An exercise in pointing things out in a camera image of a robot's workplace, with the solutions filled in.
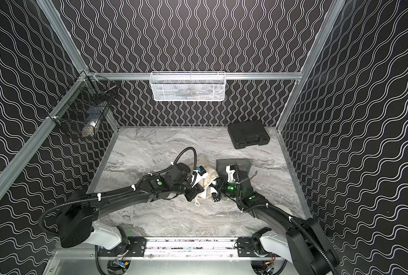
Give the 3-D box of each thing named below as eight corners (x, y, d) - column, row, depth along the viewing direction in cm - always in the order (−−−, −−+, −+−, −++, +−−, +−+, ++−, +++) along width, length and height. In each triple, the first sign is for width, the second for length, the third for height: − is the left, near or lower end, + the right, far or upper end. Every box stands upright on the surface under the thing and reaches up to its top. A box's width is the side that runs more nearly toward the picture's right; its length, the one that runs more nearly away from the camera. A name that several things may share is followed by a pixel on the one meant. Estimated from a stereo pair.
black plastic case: (235, 151, 111) (237, 145, 106) (226, 127, 124) (227, 121, 119) (268, 145, 114) (271, 139, 109) (255, 123, 127) (257, 116, 122)
